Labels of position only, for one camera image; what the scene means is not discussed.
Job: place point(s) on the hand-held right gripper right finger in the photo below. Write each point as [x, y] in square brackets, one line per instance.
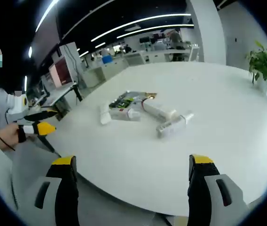
[199, 188]

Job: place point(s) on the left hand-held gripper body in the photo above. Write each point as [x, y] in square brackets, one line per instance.
[17, 106]

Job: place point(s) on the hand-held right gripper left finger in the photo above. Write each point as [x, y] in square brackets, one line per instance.
[67, 188]

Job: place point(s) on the red-collared white skincare bottle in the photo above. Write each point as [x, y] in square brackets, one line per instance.
[105, 115]

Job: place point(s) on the small red-label skincare bottle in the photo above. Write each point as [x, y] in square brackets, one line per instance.
[121, 115]
[171, 126]

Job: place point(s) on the white skincare cream tube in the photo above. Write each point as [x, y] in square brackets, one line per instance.
[157, 110]

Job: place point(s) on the blue storage box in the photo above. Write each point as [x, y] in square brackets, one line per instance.
[107, 59]

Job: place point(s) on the person's left hand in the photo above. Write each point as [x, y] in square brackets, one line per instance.
[7, 137]

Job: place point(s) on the white desk with black legs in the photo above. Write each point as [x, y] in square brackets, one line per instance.
[60, 93]

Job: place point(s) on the pink screen monitor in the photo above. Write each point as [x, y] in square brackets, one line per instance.
[61, 71]

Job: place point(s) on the green and black sachet packet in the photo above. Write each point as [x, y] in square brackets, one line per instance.
[124, 101]

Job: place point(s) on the ceiling light strip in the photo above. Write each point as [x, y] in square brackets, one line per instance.
[45, 13]
[157, 29]
[135, 22]

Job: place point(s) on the gold foil sachet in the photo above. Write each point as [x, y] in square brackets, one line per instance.
[151, 95]

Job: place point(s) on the white plant pot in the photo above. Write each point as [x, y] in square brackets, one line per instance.
[261, 83]

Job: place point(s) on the green potted plant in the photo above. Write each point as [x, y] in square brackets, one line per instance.
[264, 63]

